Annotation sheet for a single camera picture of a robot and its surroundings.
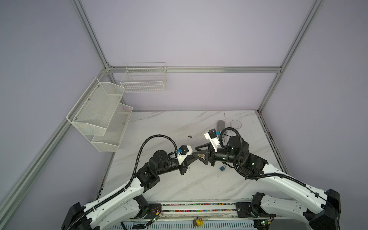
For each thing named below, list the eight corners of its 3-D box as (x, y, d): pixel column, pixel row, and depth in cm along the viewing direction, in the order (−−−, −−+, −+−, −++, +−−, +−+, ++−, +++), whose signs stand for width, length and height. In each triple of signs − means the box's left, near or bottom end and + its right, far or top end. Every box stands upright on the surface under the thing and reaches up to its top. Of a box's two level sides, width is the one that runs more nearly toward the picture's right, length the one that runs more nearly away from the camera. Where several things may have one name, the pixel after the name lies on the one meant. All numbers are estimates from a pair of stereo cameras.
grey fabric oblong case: (217, 131, 111) (217, 128, 108) (217, 122, 117) (218, 119, 114) (224, 132, 110) (225, 129, 107) (223, 123, 116) (224, 120, 113)
